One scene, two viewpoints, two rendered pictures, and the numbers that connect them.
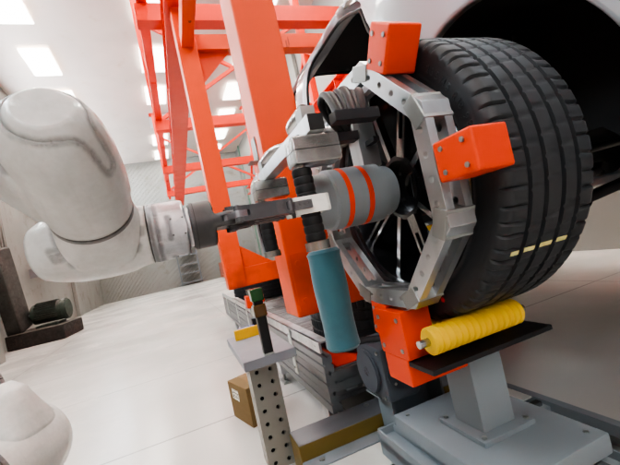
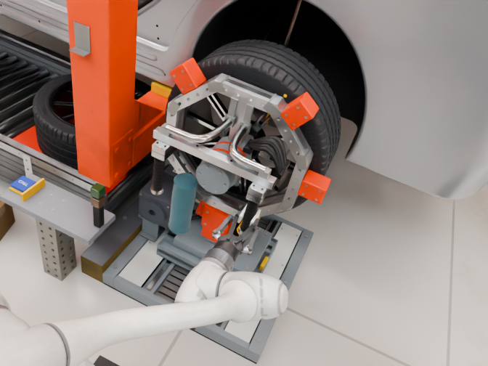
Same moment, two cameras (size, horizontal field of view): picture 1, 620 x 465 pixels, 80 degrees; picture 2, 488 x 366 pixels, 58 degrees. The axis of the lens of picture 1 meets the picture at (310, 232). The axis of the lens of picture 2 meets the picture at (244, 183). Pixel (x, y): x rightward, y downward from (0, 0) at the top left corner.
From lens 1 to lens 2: 1.36 m
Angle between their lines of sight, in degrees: 66
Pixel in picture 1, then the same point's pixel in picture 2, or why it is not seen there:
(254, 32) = not seen: outside the picture
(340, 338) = (186, 227)
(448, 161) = (307, 192)
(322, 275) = (188, 199)
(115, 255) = not seen: hidden behind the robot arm
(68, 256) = not seen: hidden behind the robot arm
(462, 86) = (320, 148)
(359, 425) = (130, 237)
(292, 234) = (115, 128)
